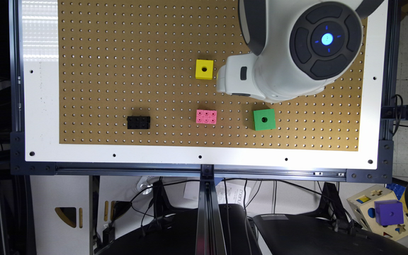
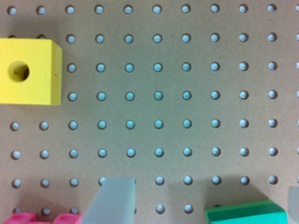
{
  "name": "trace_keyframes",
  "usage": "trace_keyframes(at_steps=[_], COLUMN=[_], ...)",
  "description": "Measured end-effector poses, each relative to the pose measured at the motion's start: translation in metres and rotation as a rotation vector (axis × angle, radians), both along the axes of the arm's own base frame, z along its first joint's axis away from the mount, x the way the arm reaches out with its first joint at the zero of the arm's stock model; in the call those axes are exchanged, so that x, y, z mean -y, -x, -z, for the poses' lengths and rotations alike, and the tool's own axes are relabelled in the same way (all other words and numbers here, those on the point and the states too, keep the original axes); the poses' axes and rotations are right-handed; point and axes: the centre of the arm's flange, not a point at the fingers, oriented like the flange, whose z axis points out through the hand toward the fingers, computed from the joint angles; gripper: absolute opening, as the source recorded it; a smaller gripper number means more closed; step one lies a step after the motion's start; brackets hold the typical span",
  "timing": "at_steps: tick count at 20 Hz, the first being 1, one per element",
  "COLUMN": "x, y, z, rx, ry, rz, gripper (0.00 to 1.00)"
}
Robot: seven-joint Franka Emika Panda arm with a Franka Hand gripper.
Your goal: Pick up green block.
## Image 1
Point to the pink toy brick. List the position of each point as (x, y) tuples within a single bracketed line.
[(206, 117)]

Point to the black office chair right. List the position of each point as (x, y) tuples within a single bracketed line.
[(323, 233)]

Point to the white paper manual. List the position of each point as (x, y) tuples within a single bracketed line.
[(227, 192)]

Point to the brown pegboard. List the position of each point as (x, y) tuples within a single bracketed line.
[(138, 58)]

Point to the black office chair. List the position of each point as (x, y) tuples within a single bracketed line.
[(174, 230), (323, 233)]

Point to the black toy brick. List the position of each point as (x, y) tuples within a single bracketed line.
[(138, 122)]

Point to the green cube block with hole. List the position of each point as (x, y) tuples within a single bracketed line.
[(264, 119)]

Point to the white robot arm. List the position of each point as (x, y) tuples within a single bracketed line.
[(296, 47)]

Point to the yellow cube block with hole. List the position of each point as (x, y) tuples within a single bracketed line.
[(204, 69)]

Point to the purple cube block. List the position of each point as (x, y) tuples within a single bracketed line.
[(389, 212)]

